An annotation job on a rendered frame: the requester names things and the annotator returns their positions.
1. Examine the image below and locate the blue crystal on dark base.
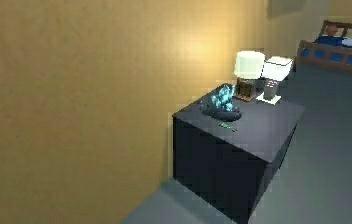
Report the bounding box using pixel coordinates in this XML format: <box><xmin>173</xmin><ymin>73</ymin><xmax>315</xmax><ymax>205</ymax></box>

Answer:
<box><xmin>201</xmin><ymin>83</ymin><xmax>243</xmax><ymax>122</ymax></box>

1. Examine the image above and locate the small green pen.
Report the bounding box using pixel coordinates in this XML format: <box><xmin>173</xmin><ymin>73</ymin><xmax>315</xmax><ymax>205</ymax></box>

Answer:
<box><xmin>218</xmin><ymin>122</ymin><xmax>238</xmax><ymax>132</ymax></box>

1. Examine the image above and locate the dark blue cabinet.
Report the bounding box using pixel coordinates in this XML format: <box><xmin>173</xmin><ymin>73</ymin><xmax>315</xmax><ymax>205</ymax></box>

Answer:
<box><xmin>171</xmin><ymin>73</ymin><xmax>306</xmax><ymax>224</ymax></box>

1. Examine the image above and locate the white shade brown base lamp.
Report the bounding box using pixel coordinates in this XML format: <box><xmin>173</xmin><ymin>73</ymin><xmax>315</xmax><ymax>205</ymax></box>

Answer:
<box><xmin>233</xmin><ymin>50</ymin><xmax>266</xmax><ymax>102</ymax></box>

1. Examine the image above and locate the white shade grey base lamp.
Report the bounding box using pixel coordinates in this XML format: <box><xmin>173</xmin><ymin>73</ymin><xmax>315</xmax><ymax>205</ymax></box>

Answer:
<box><xmin>255</xmin><ymin>55</ymin><xmax>295</xmax><ymax>106</ymax></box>

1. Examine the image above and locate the brown wooden bed blue mattress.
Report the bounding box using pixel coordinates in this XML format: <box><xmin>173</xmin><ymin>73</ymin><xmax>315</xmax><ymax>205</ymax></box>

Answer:
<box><xmin>295</xmin><ymin>19</ymin><xmax>352</xmax><ymax>76</ymax></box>

